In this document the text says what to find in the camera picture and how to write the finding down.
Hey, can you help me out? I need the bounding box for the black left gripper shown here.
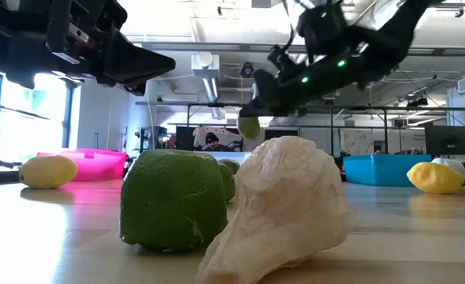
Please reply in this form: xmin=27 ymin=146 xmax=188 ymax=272
xmin=0 ymin=0 xmax=177 ymax=96

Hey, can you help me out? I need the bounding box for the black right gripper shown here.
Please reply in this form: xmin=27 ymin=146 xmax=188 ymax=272
xmin=237 ymin=69 xmax=309 ymax=118

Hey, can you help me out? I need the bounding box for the green lime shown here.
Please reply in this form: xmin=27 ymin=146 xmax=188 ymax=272
xmin=119 ymin=148 xmax=229 ymax=252
xmin=218 ymin=162 xmax=236 ymax=203
xmin=238 ymin=116 xmax=262 ymax=140

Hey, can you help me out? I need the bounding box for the yellow lemon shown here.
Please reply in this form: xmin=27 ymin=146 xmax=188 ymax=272
xmin=406 ymin=161 xmax=465 ymax=195
xmin=18 ymin=155 xmax=79 ymax=189

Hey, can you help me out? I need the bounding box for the black flat screen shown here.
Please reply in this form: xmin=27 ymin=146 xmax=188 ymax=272
xmin=263 ymin=129 xmax=299 ymax=141

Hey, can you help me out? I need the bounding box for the person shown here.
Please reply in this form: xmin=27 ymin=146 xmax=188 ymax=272
xmin=200 ymin=132 xmax=233 ymax=153

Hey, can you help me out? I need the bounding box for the white ventilation box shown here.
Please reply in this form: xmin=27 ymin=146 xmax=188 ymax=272
xmin=191 ymin=50 xmax=221 ymax=79

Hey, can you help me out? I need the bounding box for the black equipment rack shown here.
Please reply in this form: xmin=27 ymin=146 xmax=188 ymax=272
xmin=136 ymin=125 xmax=169 ymax=161

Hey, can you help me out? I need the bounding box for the cream crumpled plastic bag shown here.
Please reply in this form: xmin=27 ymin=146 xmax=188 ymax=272
xmin=195 ymin=136 xmax=351 ymax=284

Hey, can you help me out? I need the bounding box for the pink plastic basket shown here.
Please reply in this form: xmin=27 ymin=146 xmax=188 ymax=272
xmin=36 ymin=148 xmax=128 ymax=182

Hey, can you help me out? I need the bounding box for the blue plastic basket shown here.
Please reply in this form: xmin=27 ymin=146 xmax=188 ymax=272
xmin=342 ymin=153 xmax=433 ymax=187

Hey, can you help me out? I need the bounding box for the black ceiling spotlight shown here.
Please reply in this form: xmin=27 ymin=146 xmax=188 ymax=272
xmin=406 ymin=96 xmax=429 ymax=108

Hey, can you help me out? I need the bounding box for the black monitor on stand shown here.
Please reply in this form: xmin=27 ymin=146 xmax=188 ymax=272
xmin=424 ymin=125 xmax=465 ymax=156

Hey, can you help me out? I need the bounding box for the black metal rail frame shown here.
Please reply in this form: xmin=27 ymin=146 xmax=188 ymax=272
xmin=135 ymin=101 xmax=465 ymax=159

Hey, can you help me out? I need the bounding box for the bright window with dark frame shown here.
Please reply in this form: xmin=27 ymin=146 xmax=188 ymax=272
xmin=0 ymin=65 xmax=76 ymax=165

